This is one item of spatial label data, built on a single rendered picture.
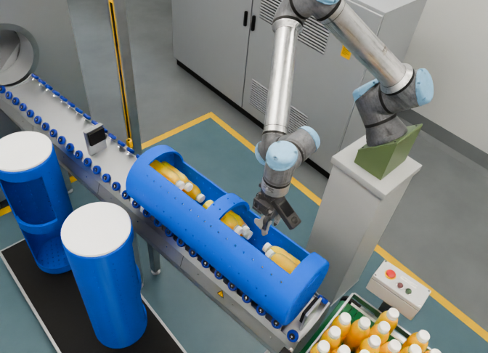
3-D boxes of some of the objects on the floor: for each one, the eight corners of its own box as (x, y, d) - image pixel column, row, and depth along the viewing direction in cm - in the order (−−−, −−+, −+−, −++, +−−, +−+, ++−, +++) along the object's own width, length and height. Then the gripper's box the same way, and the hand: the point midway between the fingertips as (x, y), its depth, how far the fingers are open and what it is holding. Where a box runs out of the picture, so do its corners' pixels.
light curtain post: (144, 207, 318) (114, -29, 197) (149, 212, 315) (122, -25, 195) (136, 212, 314) (103, -26, 194) (142, 216, 312) (111, -22, 192)
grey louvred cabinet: (211, 50, 482) (216, -97, 380) (365, 156, 379) (429, -7, 276) (171, 65, 454) (165, -89, 352) (325, 184, 351) (381, 14, 248)
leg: (156, 266, 284) (149, 205, 240) (162, 271, 282) (156, 211, 238) (149, 271, 281) (141, 211, 237) (155, 277, 279) (148, 216, 234)
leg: (139, 280, 277) (129, 218, 232) (145, 285, 274) (136, 225, 230) (132, 285, 273) (120, 225, 229) (138, 290, 271) (127, 231, 226)
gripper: (274, 171, 145) (266, 211, 160) (250, 189, 138) (244, 229, 153) (294, 184, 141) (284, 224, 156) (271, 204, 134) (262, 244, 149)
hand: (271, 229), depth 152 cm, fingers open, 5 cm apart
